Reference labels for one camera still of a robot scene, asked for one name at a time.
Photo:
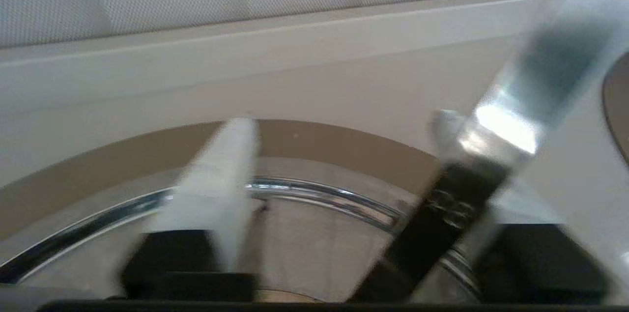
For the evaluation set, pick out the hinged steel lid black knob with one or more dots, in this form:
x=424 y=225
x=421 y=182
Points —
x=319 y=253

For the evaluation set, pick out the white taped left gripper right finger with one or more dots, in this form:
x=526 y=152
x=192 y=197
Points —
x=526 y=206

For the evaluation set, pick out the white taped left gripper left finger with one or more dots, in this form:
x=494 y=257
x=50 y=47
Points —
x=226 y=184

